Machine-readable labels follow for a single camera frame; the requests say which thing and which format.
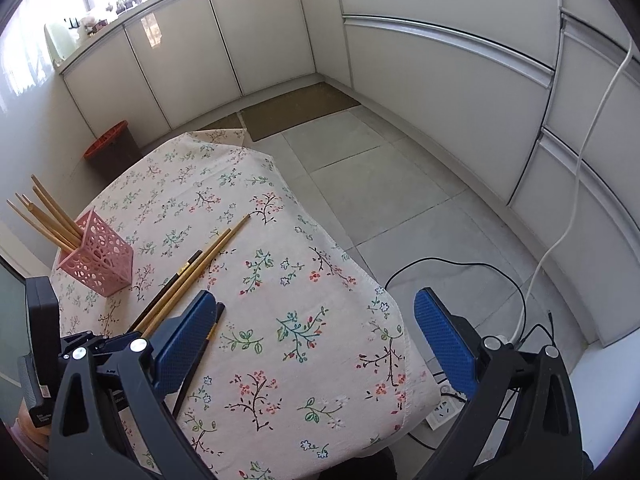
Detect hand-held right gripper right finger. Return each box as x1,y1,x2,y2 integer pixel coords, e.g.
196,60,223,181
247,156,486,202
414,287,586,480

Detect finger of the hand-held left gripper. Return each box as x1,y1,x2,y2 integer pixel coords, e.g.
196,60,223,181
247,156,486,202
59,331,126,358

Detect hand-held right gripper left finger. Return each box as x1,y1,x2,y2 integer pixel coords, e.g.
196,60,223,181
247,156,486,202
47,290,217,480

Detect black chopstick gold band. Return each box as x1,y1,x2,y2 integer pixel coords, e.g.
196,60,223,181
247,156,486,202
172,303,226,419
126,249,203,335

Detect light bamboo chopstick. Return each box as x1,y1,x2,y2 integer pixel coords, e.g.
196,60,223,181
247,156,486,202
134,229,233,335
145,214,251,338
15,193,79,249
32,175,84,238
7,201,75,252
33,187,82,242
29,204,77,247

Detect pink perforated holder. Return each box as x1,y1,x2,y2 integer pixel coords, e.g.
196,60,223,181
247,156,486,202
56,209,135,296

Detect frosted glass door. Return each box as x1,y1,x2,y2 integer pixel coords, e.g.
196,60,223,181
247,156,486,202
0,257,28,411

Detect white power strip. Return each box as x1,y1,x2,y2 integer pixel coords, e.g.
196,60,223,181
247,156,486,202
425,382,471,431

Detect floral tablecloth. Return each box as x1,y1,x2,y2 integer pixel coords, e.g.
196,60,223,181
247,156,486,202
50,130,428,480

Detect brown trash bin red liner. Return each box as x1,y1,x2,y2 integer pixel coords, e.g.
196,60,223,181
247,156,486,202
82,120,142,181

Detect brown floor mat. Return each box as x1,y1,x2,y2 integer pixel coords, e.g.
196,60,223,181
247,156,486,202
239,82,362,142
195,112,246,136

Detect white base cabinet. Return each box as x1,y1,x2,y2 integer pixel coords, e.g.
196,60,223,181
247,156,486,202
292,0,640,348
60,0,333,138

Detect pale green cutting board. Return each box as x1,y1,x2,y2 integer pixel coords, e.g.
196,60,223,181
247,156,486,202
44,22,81,61

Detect small potted plants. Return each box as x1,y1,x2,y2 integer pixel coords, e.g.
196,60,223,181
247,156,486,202
102,0,146,16

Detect white countertop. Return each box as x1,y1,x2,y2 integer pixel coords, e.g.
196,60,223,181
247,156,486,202
55,0,301,76

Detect black cable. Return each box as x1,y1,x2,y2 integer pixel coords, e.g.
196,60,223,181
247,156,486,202
515,311,558,348
384,257,528,348

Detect white cable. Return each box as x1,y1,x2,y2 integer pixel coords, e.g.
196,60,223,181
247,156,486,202
500,35,636,348

